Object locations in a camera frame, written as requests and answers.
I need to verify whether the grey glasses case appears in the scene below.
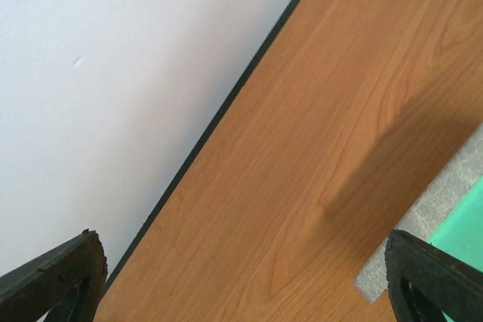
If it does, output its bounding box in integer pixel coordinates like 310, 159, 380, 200
354, 127, 482, 303

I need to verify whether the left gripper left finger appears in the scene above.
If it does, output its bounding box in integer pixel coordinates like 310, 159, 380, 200
1, 229, 108, 321

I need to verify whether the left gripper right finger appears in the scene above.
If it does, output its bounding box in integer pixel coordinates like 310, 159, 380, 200
385, 229, 482, 321

